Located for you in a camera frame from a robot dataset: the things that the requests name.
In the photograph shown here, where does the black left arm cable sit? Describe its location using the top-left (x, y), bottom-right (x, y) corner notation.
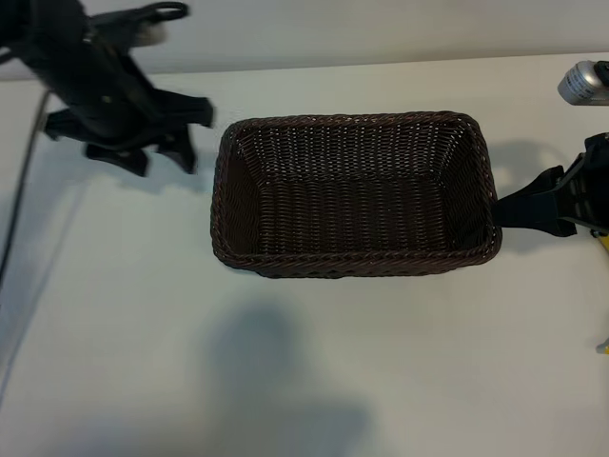
top-left (0, 89), bottom-right (49, 275)

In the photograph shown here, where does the silver cylindrical right wrist camera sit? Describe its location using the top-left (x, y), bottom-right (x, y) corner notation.
top-left (557, 60), bottom-right (609, 107)

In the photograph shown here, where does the dark brown wicker basket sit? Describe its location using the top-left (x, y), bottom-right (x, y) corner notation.
top-left (208, 109), bottom-right (504, 281)

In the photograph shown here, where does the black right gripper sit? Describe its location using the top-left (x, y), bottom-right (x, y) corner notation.
top-left (494, 131), bottom-right (609, 239)

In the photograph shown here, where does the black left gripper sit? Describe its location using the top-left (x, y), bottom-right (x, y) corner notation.
top-left (28, 11), bottom-right (215, 178)

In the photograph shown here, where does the yellow banana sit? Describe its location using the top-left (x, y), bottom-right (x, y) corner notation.
top-left (591, 231), bottom-right (609, 356)

